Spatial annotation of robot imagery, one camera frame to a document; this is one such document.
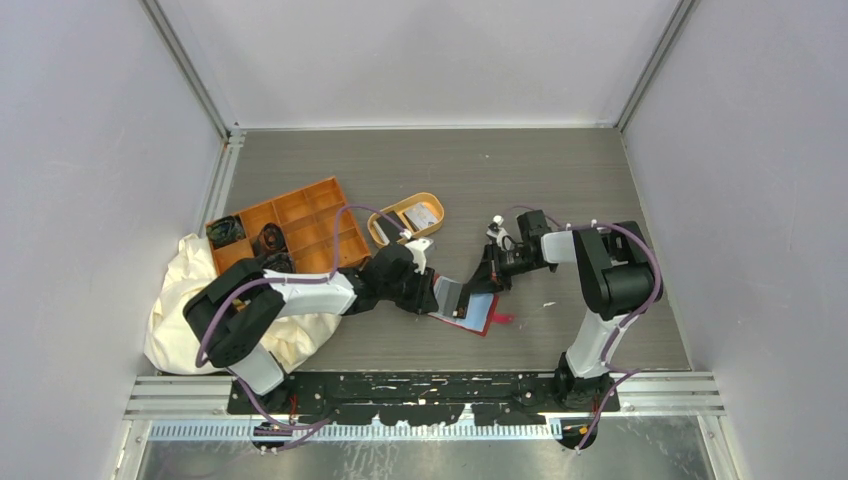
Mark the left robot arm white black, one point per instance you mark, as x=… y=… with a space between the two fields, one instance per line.
x=231 y=314

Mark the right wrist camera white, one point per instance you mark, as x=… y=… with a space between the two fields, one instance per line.
x=499 y=235

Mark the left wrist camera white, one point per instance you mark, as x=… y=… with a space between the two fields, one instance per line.
x=418 y=247

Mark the black roll in organizer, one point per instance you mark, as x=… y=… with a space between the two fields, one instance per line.
x=270 y=240
x=278 y=262

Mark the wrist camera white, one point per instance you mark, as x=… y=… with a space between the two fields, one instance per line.
x=418 y=247
x=499 y=235

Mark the dark bundle in organizer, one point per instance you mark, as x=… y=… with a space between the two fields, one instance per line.
x=225 y=231

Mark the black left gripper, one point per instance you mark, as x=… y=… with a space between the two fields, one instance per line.
x=423 y=301

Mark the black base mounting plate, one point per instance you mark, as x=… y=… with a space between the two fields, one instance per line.
x=435 y=398

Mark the orange compartment organizer tray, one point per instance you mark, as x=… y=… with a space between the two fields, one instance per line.
x=313 y=227

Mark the cream cloth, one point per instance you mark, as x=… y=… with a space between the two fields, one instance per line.
x=170 y=344

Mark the red leather card holder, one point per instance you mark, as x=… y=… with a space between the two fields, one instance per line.
x=482 y=312

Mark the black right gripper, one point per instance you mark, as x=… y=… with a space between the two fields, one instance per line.
x=487 y=278

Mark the tan oval tray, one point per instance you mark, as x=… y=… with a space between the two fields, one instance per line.
x=382 y=231

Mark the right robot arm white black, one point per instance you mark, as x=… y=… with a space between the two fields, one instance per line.
x=619 y=277

